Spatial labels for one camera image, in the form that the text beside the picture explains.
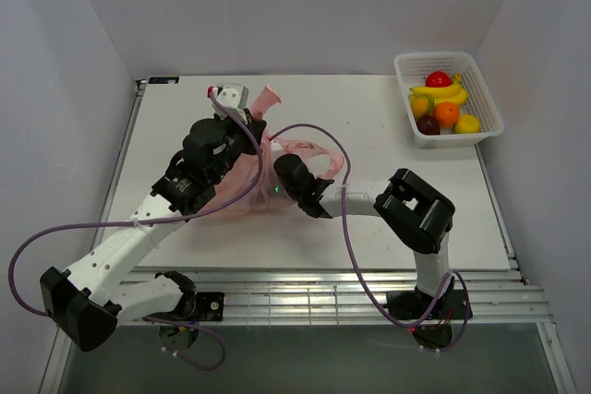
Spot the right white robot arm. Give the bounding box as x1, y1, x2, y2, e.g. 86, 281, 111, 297
273, 154, 473, 328

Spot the red fake apple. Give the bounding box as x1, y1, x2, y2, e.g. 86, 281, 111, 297
425, 71, 452, 88

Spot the pink plastic bag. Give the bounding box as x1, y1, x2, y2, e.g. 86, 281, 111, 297
202, 84, 347, 220

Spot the orange fake tangerine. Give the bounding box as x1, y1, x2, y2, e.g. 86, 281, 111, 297
433, 101, 460, 128

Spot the yellow fake lemon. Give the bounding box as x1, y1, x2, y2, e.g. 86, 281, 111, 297
453, 114, 481, 135

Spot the dark purple fake fruit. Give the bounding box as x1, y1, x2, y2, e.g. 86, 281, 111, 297
416, 115, 440, 136

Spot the yellow fake banana bunch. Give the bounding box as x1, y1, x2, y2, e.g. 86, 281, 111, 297
409, 73, 468, 106

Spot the white plastic basket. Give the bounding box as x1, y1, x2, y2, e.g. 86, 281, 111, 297
393, 52, 504, 149

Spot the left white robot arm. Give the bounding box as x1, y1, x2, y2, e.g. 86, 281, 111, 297
40, 116, 267, 352

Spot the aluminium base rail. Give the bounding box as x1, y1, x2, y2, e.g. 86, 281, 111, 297
54, 267, 555, 328

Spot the yellow green fake mango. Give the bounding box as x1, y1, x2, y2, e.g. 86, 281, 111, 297
409, 94, 435, 121

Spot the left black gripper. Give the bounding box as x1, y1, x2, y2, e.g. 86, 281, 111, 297
208, 108, 265, 185

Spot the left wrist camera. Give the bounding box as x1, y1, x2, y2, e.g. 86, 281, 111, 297
207, 83, 249, 123

